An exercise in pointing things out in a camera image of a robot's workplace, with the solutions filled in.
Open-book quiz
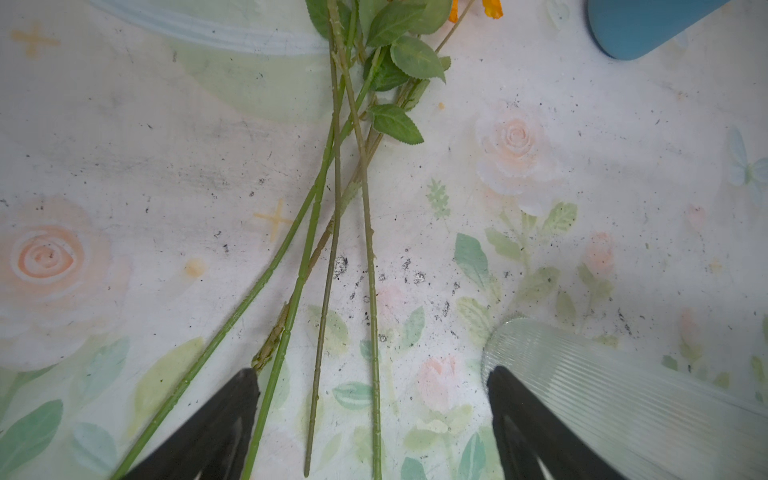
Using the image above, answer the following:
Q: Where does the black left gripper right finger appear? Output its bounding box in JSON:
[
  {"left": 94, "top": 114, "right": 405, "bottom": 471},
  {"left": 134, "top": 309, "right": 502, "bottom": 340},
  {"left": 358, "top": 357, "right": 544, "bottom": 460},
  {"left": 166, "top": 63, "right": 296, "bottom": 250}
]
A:
[{"left": 486, "top": 365, "right": 624, "bottom": 479}]

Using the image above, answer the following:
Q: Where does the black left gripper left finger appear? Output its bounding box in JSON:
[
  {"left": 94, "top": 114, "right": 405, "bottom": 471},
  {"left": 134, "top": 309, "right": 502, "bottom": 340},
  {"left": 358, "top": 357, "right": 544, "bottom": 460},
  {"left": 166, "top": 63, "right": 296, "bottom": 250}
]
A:
[{"left": 122, "top": 368, "right": 260, "bottom": 480}]

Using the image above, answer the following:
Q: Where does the large orange-yellow flower stem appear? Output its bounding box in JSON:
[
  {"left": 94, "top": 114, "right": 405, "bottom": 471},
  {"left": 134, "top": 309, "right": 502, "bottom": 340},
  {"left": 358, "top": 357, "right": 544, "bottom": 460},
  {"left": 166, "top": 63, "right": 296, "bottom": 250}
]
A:
[{"left": 239, "top": 0, "right": 505, "bottom": 480}]

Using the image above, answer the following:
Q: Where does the cream ranunculus flower stem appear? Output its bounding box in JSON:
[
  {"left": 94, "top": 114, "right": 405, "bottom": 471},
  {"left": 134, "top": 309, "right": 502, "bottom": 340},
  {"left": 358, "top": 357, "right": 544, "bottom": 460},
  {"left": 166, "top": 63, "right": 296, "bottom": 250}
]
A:
[{"left": 302, "top": 35, "right": 361, "bottom": 478}]

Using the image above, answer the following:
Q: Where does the teal ceramic vase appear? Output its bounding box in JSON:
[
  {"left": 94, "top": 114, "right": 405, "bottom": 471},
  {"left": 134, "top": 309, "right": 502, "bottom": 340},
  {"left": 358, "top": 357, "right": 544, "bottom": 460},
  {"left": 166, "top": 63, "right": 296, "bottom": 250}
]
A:
[{"left": 585, "top": 0, "right": 727, "bottom": 61}]

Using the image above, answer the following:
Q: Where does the clear glass cylinder vase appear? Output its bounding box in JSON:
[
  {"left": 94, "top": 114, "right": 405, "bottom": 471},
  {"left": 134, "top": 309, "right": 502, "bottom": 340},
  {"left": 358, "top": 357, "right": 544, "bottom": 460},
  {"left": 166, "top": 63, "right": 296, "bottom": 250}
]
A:
[{"left": 481, "top": 317, "right": 767, "bottom": 479}]

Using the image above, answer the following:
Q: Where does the small orange flower stem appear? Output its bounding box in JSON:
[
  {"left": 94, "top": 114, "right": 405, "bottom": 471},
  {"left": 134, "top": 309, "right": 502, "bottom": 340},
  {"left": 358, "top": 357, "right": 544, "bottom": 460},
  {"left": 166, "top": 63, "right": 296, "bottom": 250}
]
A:
[{"left": 110, "top": 158, "right": 331, "bottom": 479}]

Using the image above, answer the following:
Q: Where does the pink-edged white carnation stem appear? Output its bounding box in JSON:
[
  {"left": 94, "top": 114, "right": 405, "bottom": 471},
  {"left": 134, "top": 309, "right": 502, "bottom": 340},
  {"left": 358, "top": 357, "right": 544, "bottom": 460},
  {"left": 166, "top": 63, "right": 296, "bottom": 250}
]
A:
[{"left": 305, "top": 0, "right": 454, "bottom": 480}]

